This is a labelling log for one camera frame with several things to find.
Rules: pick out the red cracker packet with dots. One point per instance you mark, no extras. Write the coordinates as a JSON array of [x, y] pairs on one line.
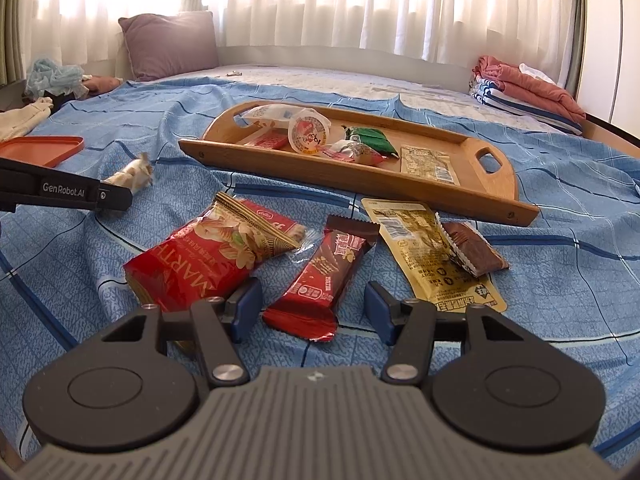
[[267, 140]]

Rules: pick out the purple pillow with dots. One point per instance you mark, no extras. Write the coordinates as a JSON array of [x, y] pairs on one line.
[[170, 45]]

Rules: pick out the cream cloth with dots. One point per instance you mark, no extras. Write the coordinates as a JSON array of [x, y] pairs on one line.
[[22, 117]]

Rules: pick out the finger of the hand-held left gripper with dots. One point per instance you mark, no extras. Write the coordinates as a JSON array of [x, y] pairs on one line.
[[40, 169]]

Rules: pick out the light blue plastic bag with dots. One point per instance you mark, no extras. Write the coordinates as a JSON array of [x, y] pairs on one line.
[[52, 77]]

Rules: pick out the white mattress pad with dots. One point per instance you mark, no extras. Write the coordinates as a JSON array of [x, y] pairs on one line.
[[350, 80]]

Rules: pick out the wooden bed frame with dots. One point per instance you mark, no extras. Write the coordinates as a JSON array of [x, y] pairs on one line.
[[615, 135]]

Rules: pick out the large white snack packet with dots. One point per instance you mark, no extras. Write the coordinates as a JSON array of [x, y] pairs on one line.
[[265, 114]]

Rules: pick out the pink white snack packet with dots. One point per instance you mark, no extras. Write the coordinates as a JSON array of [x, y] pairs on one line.
[[357, 152]]

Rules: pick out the dark gold snack packet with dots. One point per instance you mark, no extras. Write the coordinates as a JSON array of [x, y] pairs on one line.
[[430, 165]]

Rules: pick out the orange plastic tray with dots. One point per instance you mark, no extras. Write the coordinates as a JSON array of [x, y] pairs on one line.
[[40, 150]]

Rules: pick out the light gold snack packet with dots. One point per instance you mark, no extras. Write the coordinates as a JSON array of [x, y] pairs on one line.
[[415, 245]]

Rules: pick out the white folded cloth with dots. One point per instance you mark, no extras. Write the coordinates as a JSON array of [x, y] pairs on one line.
[[535, 72]]

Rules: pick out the jelly cup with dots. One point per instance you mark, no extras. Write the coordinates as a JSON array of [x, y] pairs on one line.
[[310, 132]]

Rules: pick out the white wardrobe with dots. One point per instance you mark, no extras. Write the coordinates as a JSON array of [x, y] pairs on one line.
[[610, 35]]

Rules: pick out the dusty pink cloth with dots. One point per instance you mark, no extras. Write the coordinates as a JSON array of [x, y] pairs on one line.
[[102, 84]]

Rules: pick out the red chocolate bar packet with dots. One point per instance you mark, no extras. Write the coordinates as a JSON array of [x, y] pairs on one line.
[[320, 275]]

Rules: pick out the grey bed headboard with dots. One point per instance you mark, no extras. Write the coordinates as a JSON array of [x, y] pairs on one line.
[[325, 55]]

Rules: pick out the blue white striped towel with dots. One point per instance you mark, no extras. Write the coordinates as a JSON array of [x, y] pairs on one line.
[[500, 97]]

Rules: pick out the small beige candy packet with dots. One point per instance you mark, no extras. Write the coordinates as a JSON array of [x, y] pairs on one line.
[[132, 172]]

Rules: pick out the folded towels stack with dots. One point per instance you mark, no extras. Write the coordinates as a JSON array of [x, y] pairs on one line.
[[540, 90]]

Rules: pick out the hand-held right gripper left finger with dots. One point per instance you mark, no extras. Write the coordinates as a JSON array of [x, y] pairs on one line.
[[246, 310]]

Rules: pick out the brown cake packet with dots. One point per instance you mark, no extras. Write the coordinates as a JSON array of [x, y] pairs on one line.
[[475, 252]]

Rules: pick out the red peanut bag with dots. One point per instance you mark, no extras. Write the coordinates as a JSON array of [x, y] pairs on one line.
[[200, 255]]

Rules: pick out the white sheer curtain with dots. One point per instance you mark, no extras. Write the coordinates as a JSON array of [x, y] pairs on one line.
[[350, 0]]

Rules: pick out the green snack packet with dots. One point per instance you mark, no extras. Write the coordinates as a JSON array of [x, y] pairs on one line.
[[372, 140]]

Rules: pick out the blue checked bedsheet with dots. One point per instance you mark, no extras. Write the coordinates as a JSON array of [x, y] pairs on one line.
[[550, 260]]

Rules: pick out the wooden serving tray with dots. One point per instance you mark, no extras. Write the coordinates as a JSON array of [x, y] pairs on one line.
[[350, 180]]

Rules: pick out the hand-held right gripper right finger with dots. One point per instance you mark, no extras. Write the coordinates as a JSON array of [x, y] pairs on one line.
[[377, 312]]

